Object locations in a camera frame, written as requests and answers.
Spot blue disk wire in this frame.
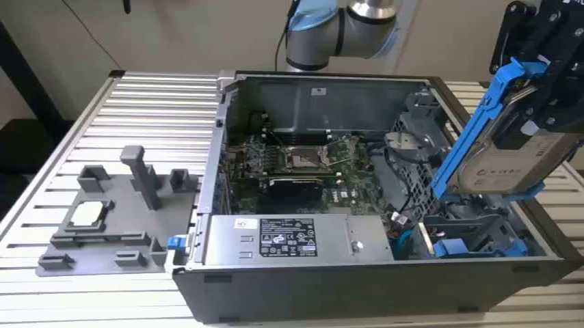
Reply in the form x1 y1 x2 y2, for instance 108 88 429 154
393 228 416 261

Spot CPU socket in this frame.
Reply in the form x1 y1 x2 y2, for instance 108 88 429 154
277 143 341 171

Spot green motherboard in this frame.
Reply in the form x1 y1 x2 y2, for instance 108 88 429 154
226 133 393 219

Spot blue disk carrier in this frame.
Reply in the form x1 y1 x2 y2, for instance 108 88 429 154
432 238 529 260

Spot metal disk bay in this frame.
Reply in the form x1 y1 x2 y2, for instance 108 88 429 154
385 90 548 261

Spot dark furniture frame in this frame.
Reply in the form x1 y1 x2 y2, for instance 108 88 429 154
0 20 73 178

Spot black graphics card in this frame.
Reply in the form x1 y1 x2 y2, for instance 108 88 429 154
256 176 326 213

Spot silver power supply unit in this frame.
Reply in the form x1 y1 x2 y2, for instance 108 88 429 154
203 214 395 268

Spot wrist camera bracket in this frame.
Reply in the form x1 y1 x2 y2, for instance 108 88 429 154
489 1 540 74

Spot hard disk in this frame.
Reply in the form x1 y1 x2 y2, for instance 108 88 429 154
430 56 575 203

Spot black disk wire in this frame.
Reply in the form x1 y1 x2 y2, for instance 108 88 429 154
381 145 428 228

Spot blue case latch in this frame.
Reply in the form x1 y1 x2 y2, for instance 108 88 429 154
167 234 190 253

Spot grey parts rack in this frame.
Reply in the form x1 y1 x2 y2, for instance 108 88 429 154
35 145 203 277

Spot thin wire on wall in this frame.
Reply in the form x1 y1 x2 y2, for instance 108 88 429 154
60 0 116 72

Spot open black PC case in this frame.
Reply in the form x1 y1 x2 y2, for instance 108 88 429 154
171 70 584 325

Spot silver CPU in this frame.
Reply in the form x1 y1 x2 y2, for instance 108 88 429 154
67 201 111 228

